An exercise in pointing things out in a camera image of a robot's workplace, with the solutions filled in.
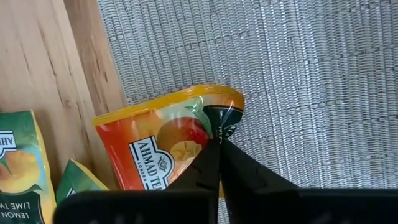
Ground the orange mango tea bag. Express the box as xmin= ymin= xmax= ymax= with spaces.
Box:
xmin=92 ymin=83 xmax=246 ymax=200

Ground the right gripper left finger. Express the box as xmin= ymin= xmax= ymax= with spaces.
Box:
xmin=167 ymin=138 xmax=222 ymax=190

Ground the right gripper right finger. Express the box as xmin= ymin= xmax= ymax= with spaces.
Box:
xmin=221 ymin=139 xmax=300 ymax=190

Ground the grey woven placemat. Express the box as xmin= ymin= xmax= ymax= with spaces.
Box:
xmin=96 ymin=0 xmax=398 ymax=224

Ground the green lemon tea bag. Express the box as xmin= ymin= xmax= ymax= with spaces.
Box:
xmin=0 ymin=110 xmax=57 ymax=224
xmin=55 ymin=157 xmax=110 ymax=206

